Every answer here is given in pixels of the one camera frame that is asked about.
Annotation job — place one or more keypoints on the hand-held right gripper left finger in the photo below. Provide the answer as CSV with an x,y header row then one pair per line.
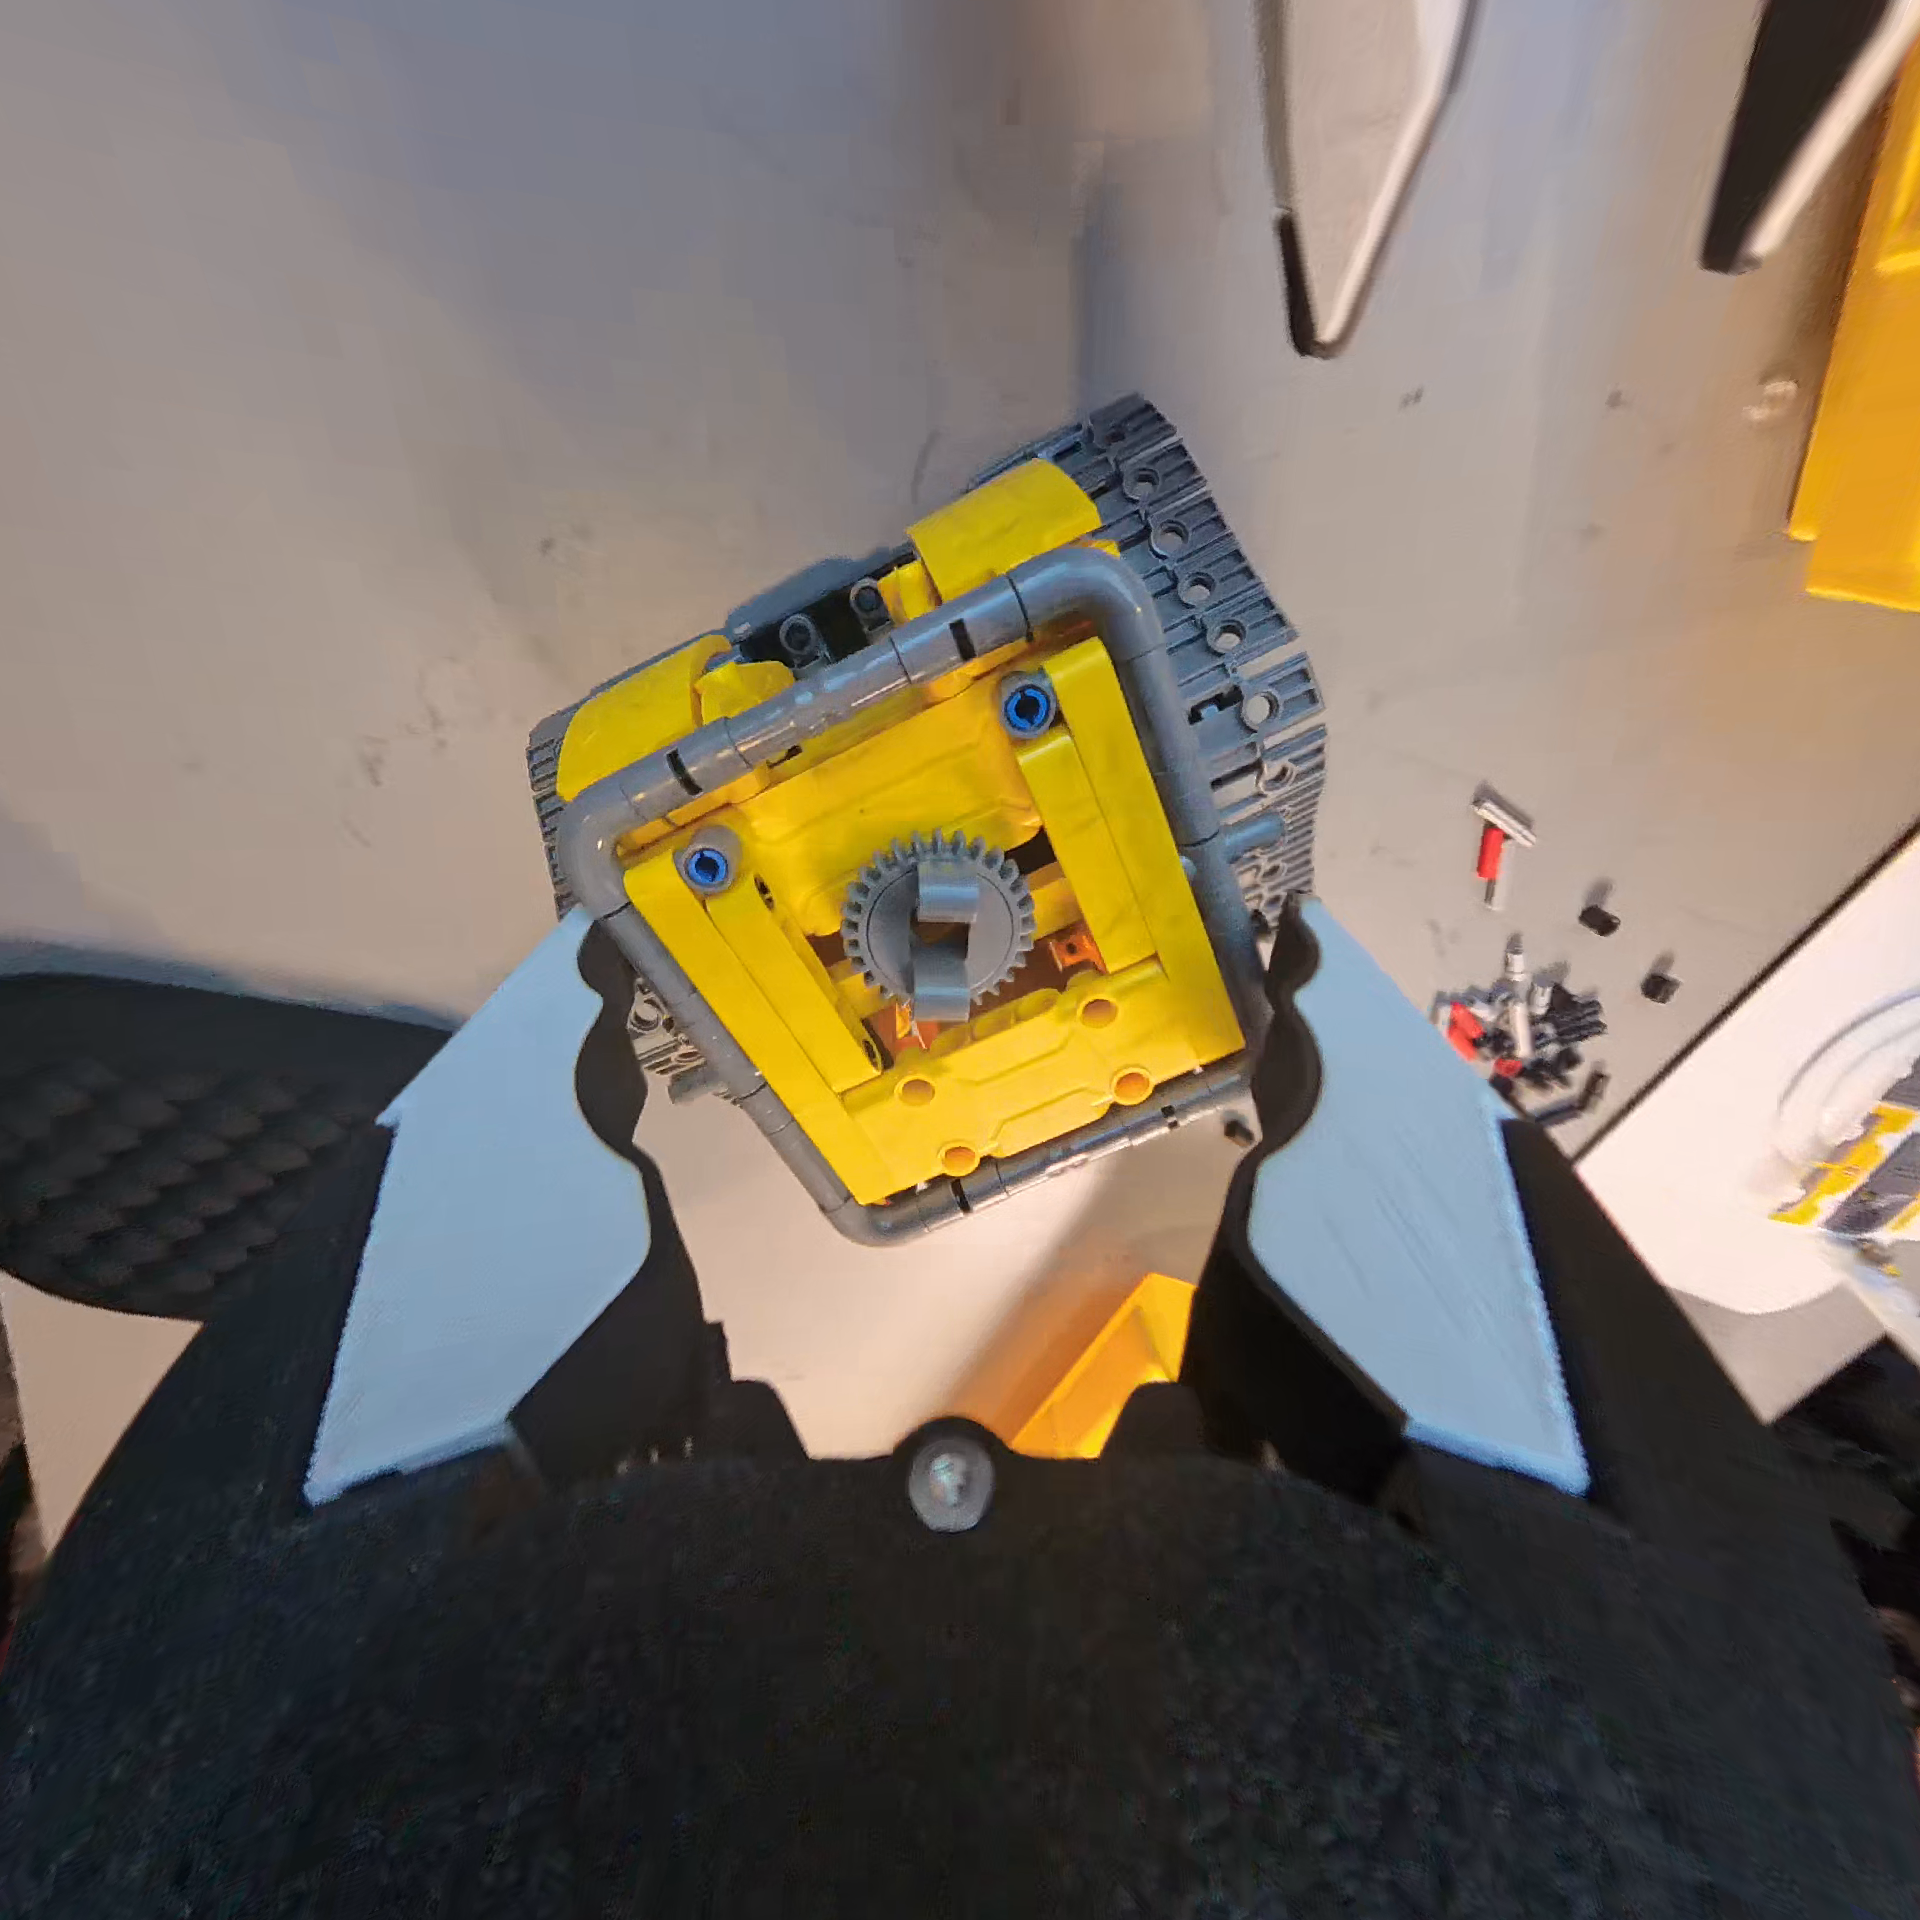
x,y
480,1245

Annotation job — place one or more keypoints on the pile of small building pieces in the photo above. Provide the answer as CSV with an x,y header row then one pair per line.
x,y
1513,1019

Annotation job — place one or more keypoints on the grey desk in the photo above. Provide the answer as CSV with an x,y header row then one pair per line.
x,y
449,374

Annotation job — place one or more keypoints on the grey toy track belt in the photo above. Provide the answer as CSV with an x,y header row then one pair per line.
x,y
669,1042
1245,705

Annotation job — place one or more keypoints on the black quilted pad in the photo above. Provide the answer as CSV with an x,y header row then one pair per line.
x,y
151,1142

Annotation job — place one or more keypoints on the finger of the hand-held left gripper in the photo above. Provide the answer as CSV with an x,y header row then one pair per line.
x,y
1342,136
1800,120

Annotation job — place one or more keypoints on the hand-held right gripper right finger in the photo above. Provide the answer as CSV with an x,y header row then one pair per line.
x,y
1409,1245

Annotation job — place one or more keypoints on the white monitor stand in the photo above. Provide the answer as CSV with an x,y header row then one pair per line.
x,y
1695,1200

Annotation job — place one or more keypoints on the yellow plastic storage bin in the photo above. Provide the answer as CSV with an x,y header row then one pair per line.
x,y
1118,1373
1868,450

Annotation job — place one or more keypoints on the yellow building-block toy vehicle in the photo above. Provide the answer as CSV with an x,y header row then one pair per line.
x,y
976,780

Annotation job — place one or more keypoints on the yellow black sticker sheet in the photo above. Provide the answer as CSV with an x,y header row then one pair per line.
x,y
1874,1170

